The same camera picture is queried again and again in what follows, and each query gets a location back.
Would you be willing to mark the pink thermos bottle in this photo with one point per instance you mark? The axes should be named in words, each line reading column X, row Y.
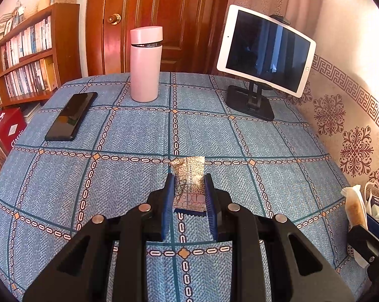
column 145, row 69

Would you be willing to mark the black smartphone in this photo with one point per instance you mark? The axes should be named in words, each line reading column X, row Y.
column 71, row 114

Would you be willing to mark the white plastic basket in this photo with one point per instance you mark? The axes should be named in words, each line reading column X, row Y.
column 377, row 188

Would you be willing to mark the red box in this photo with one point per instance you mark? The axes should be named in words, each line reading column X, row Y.
column 6, row 125

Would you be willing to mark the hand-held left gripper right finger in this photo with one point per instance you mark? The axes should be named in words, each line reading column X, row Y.
column 210, row 207

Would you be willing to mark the wooden door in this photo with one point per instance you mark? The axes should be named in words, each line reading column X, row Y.
column 177, row 22

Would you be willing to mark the small shelf ornament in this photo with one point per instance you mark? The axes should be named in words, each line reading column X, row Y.
column 19, row 6

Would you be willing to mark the white patterned snack packet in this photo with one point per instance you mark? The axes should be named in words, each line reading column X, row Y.
column 189, row 179

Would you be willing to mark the wooden bookshelf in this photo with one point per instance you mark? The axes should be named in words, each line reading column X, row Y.
column 66, row 37

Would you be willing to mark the clear tan cracker packet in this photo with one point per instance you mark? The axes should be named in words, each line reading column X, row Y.
column 355, row 210

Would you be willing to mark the white tablet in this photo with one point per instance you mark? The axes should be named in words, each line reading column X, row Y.
column 265, row 50

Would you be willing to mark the brass door knob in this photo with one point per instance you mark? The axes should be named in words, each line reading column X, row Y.
column 114, row 19

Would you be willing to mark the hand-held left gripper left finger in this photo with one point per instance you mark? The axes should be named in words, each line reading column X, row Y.
column 168, row 204

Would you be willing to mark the rows of books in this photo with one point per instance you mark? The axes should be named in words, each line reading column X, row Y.
column 29, row 44

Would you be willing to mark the black tablet stand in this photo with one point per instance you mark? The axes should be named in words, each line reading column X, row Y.
column 249, row 103

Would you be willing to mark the blue patterned tablecloth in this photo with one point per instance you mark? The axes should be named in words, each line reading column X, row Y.
column 114, row 179

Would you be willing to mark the beige round container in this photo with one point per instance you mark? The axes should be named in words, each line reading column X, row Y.
column 44, row 5

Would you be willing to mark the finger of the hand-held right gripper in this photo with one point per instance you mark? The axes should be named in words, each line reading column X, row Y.
column 375, row 229

